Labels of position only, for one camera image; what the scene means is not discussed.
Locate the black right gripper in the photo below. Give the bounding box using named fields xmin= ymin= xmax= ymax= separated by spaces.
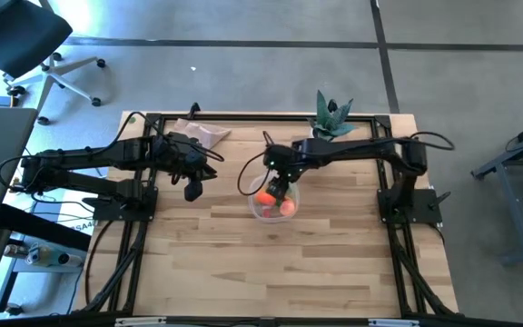
xmin=263 ymin=144 xmax=311 ymax=201

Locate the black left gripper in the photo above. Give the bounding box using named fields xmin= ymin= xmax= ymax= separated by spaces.
xmin=154 ymin=134 xmax=219 ymax=203

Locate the orange toy carrot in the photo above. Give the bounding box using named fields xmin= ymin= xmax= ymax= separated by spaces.
xmin=254 ymin=189 xmax=278 ymax=207

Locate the clear plastic tupperware container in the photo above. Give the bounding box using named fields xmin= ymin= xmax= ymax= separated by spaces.
xmin=247 ymin=174 xmax=301 ymax=224

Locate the light cloth napkin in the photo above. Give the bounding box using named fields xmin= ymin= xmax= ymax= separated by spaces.
xmin=173 ymin=117 xmax=232 ymax=150

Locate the green plant in white pot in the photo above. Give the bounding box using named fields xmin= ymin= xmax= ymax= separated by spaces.
xmin=307 ymin=89 xmax=358 ymax=141

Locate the white paper sign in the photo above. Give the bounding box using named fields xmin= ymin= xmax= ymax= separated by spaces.
xmin=56 ymin=199 xmax=97 ymax=236

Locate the small white cylinder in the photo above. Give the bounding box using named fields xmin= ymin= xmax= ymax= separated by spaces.
xmin=56 ymin=252 xmax=84 ymax=267

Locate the black desk leg bar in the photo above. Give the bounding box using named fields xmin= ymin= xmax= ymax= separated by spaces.
xmin=0 ymin=203 xmax=93 ymax=253

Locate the black office chair white base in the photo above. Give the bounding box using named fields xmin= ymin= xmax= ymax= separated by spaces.
xmin=0 ymin=0 xmax=108 ymax=126

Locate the grey blue metal cart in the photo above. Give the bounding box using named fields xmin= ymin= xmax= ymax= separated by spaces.
xmin=469 ymin=113 xmax=523 ymax=267

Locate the black aluminium table frame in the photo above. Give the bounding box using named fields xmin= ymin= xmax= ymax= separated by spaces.
xmin=79 ymin=112 xmax=460 ymax=319

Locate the white frame bracket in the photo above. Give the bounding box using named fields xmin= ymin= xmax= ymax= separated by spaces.
xmin=114 ymin=317 xmax=167 ymax=327
xmin=368 ymin=318 xmax=420 ymax=327

